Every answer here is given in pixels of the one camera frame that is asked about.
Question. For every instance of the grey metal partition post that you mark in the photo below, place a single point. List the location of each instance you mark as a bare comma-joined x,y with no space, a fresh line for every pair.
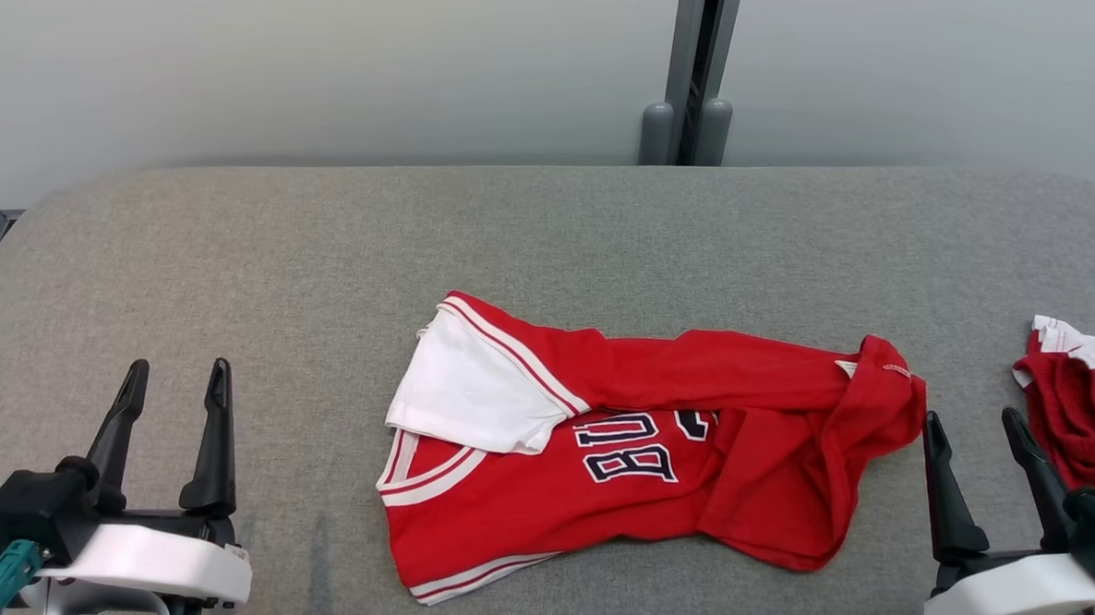
692,73

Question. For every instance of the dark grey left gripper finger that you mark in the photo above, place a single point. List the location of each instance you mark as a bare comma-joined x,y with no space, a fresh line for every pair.
215,441
119,437

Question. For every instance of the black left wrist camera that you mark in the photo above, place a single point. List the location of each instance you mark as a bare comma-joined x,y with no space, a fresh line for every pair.
31,502

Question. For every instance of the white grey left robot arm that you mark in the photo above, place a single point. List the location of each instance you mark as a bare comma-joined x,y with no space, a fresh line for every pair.
100,607

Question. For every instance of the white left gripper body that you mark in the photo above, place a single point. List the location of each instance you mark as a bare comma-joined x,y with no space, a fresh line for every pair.
148,558

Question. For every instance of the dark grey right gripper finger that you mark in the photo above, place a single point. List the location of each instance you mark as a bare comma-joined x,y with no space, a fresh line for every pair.
1043,486
950,501

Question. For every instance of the red shorts with white stripe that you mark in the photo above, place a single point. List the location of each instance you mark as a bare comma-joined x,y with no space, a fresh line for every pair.
1083,414

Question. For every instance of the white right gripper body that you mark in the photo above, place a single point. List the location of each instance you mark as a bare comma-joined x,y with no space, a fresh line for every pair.
1015,596

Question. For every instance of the red jersey with white sleeves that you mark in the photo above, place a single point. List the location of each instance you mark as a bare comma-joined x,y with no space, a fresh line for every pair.
633,459

